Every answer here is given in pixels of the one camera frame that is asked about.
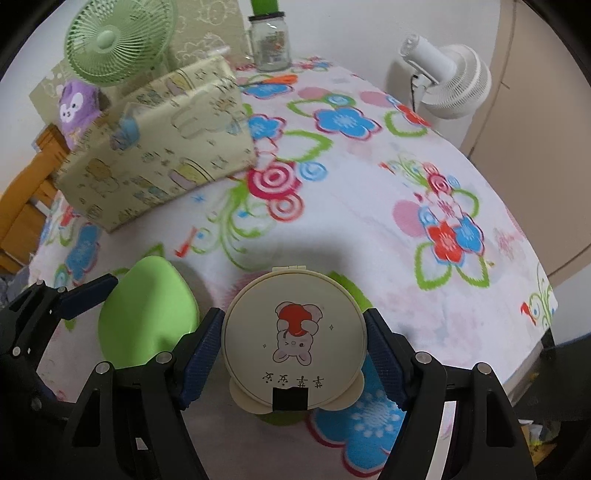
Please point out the beige wooden door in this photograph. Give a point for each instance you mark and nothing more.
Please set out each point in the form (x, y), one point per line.
(554, 161)

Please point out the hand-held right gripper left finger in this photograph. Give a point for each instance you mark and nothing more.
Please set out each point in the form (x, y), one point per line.
(203, 355)

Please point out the glass jar with green lid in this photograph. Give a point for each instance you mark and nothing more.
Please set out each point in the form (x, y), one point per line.
(270, 44)

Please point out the round cream compact mirror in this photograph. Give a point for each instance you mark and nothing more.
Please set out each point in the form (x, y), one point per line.
(295, 323)

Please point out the white standing fan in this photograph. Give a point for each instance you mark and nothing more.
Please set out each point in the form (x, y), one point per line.
(457, 78)

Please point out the purple plush toy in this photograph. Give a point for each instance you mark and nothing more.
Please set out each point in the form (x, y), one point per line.
(76, 106)

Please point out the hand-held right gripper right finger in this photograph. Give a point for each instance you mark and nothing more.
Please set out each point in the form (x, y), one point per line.
(385, 355)

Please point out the green rounded pad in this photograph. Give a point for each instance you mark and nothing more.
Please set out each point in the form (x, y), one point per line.
(143, 314)

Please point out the green desk fan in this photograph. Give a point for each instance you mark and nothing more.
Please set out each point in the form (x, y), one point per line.
(106, 41)

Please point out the green printed wall mat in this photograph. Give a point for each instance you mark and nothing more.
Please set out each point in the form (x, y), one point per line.
(203, 27)

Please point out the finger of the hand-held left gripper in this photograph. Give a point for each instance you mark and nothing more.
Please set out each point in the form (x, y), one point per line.
(27, 392)
(87, 295)

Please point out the floral tablecloth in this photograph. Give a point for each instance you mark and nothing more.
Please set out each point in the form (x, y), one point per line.
(369, 184)

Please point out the orange scissors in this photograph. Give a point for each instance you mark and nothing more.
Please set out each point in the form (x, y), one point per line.
(281, 78)

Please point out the yellow printed fabric storage box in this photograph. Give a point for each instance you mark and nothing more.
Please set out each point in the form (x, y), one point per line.
(161, 157)

